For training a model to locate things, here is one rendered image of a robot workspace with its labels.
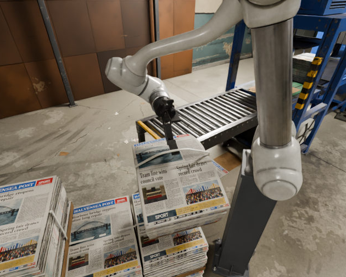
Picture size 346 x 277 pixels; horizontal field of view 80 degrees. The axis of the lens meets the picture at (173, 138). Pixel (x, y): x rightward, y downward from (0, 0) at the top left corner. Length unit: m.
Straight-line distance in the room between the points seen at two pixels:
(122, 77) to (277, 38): 0.54
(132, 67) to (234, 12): 0.40
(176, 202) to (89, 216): 0.54
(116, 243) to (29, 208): 0.37
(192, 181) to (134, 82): 0.45
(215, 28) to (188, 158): 0.46
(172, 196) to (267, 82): 0.45
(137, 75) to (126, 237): 0.69
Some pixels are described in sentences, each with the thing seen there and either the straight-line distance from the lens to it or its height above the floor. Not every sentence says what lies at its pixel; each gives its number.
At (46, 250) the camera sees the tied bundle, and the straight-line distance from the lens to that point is 0.87.
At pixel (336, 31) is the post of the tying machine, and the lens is 2.12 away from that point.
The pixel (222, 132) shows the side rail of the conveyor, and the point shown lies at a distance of 1.69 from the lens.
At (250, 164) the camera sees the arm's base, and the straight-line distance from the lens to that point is 1.07.
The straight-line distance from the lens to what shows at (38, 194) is 0.97.
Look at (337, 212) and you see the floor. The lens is 2.59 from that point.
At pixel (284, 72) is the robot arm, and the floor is 1.53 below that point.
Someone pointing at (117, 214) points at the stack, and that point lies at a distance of 1.09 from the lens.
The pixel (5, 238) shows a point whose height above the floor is 1.07.
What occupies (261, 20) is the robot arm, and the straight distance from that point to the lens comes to 0.61.
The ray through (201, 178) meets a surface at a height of 1.17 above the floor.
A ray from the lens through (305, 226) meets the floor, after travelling 2.32.
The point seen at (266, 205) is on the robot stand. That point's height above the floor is 0.81.
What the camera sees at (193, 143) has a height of 1.18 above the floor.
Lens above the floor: 1.70
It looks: 35 degrees down
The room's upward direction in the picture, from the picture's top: straight up
